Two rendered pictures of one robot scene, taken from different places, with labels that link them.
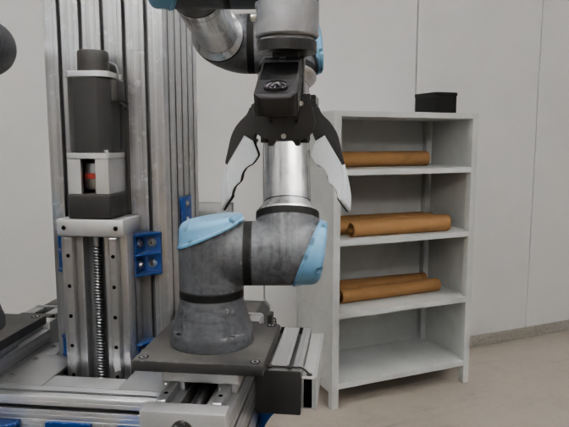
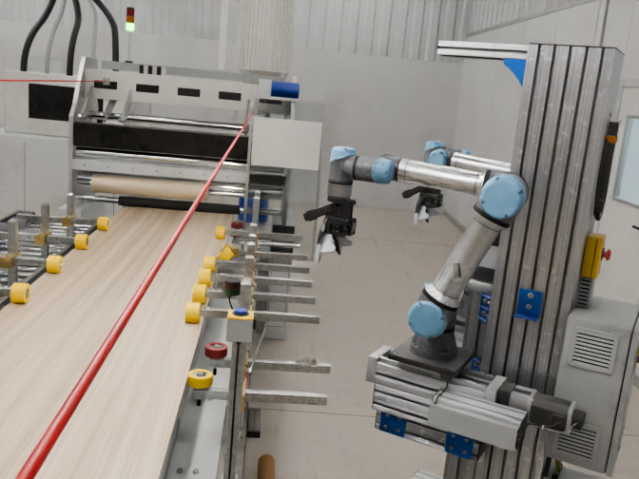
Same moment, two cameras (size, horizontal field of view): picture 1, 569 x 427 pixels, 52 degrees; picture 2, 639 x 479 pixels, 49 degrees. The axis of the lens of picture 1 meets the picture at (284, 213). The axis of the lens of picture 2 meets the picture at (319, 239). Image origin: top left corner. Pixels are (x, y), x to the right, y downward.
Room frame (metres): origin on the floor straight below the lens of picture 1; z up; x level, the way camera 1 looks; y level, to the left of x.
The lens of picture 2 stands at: (1.40, -2.01, 1.84)
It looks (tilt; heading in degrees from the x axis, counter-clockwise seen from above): 12 degrees down; 111
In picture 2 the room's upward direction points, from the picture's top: 5 degrees clockwise
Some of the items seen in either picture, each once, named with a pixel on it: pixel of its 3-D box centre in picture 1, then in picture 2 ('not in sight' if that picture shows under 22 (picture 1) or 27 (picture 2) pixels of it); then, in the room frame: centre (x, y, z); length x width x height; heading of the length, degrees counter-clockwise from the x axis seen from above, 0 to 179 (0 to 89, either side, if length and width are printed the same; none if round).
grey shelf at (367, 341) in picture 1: (384, 251); not in sight; (3.27, -0.57, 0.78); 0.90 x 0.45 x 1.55; 113
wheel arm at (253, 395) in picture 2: not in sight; (260, 396); (0.52, -0.08, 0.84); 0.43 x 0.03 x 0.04; 25
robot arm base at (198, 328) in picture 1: (212, 313); (435, 337); (1.03, 0.13, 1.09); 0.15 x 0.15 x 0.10
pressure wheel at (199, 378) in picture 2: not in sight; (199, 389); (0.34, -0.17, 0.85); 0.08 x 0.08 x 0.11
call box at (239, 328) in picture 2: not in sight; (240, 327); (0.58, -0.38, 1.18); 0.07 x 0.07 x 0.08; 25
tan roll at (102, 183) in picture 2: not in sight; (180, 190); (-1.25, 2.19, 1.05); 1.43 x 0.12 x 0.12; 25
